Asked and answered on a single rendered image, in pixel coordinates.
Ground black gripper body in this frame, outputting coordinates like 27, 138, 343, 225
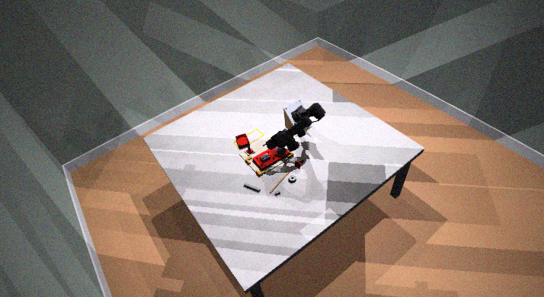
289, 129, 306, 141

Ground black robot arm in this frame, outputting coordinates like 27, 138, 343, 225
266, 102, 326, 152

